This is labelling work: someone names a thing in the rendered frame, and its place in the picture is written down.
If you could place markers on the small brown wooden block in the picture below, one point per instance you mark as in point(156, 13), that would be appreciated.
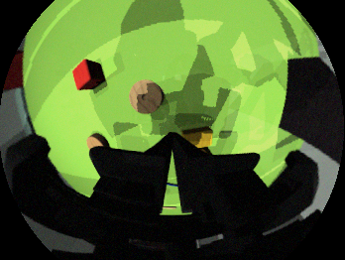
point(200, 136)

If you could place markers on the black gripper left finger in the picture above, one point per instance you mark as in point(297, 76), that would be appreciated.
point(148, 167)

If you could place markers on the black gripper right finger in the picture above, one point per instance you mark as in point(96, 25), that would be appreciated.
point(194, 169)

